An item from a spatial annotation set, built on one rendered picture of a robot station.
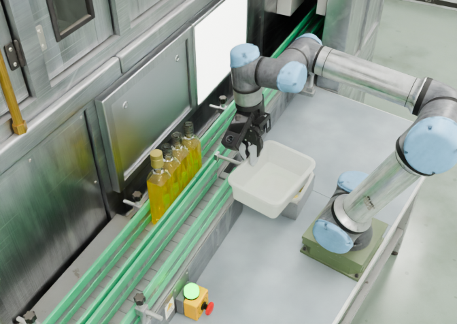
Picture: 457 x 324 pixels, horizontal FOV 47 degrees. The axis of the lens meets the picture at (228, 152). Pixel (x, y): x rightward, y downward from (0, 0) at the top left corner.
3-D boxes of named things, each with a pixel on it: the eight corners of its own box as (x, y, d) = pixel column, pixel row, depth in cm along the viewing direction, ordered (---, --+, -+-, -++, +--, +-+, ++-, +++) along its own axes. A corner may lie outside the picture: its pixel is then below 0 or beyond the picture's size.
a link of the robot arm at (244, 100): (251, 96, 134) (225, 90, 138) (253, 111, 137) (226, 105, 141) (266, 82, 139) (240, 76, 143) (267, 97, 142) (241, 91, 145)
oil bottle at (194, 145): (188, 177, 180) (185, 128, 166) (203, 183, 178) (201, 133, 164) (180, 188, 176) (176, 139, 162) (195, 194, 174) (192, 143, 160)
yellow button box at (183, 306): (188, 294, 160) (187, 280, 155) (210, 304, 157) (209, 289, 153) (176, 312, 155) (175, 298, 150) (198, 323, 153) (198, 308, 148)
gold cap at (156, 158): (159, 158, 151) (158, 146, 148) (166, 165, 149) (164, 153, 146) (148, 163, 150) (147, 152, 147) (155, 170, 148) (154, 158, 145)
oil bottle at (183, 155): (179, 188, 176) (174, 138, 162) (193, 194, 174) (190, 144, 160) (169, 199, 172) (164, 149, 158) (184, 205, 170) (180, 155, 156)
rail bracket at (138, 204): (130, 214, 168) (125, 183, 159) (149, 221, 166) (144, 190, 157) (123, 222, 165) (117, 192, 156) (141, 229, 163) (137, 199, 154)
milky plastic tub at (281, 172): (315, 182, 156) (319, 160, 150) (275, 229, 142) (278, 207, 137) (266, 158, 163) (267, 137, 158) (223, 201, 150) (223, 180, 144)
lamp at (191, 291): (188, 284, 154) (188, 278, 152) (202, 290, 152) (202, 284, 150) (181, 296, 151) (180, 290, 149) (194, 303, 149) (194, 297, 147)
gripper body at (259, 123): (272, 131, 149) (270, 94, 142) (256, 148, 144) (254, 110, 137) (249, 124, 153) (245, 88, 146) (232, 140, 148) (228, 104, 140)
